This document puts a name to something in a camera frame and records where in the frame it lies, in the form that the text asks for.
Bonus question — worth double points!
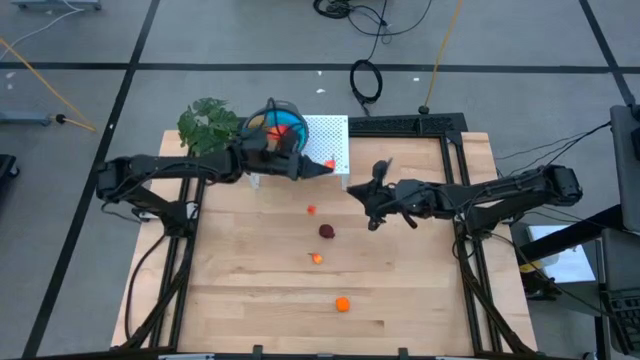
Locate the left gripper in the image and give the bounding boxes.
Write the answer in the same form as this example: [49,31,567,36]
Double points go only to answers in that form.
[233,128,335,182]

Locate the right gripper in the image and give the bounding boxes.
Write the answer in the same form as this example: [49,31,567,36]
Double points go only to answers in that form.
[347,163,433,232]

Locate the blue collapsible bowl grey rim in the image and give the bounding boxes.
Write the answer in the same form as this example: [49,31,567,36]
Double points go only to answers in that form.
[242,98,310,171]

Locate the red orange mango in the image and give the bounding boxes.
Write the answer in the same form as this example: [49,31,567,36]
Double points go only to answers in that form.
[264,124,291,144]

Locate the white perforated metal shelf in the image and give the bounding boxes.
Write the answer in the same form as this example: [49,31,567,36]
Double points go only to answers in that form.
[244,114,351,191]

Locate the green potted plant white pot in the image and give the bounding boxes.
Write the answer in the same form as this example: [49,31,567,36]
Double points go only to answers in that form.
[177,97,240,156]

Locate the white paper sheet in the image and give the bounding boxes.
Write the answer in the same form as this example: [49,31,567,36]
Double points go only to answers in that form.
[527,224,597,285]

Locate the black keyboard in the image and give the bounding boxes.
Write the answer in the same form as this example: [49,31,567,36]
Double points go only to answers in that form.
[602,288,640,357]

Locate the grey metal stand base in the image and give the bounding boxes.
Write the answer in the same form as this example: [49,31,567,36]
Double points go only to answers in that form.
[0,112,52,126]
[12,0,104,12]

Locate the black chair base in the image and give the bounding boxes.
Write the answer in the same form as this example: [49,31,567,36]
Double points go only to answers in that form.
[0,153,20,181]

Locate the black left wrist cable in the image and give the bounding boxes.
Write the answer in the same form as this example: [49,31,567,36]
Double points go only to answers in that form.
[267,97,307,151]

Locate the black coiled floor cable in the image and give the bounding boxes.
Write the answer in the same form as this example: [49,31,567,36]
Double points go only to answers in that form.
[348,58,384,117]

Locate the black tangled floor cable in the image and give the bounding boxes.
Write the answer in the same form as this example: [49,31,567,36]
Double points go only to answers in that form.
[313,0,434,61]

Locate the yellow cable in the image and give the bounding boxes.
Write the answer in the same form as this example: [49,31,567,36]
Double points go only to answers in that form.
[0,37,98,133]
[422,0,464,116]

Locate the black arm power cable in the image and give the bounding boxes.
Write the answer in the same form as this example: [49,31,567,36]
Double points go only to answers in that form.
[123,232,169,344]

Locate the black cable bundle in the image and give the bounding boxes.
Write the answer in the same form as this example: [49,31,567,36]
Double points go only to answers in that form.
[494,119,614,196]

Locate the white floor cable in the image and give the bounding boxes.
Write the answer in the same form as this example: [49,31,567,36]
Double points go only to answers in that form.
[0,4,86,49]

